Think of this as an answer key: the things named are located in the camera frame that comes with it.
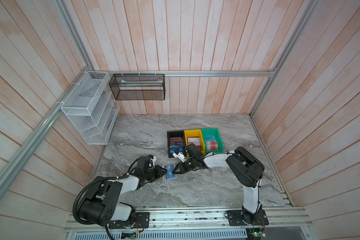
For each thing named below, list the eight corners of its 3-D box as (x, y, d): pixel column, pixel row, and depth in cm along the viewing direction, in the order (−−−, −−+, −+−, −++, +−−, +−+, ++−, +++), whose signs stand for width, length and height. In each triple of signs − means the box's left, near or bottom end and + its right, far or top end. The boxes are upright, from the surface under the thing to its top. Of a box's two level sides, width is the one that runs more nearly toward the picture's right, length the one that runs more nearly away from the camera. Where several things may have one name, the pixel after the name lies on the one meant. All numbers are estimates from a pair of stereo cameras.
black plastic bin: (166, 158, 98) (166, 153, 92) (167, 136, 110) (167, 130, 104) (184, 158, 98) (185, 153, 92) (183, 136, 110) (184, 130, 104)
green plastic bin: (203, 152, 101) (204, 147, 95) (200, 134, 111) (202, 128, 106) (220, 152, 101) (223, 147, 95) (216, 134, 111) (218, 128, 106)
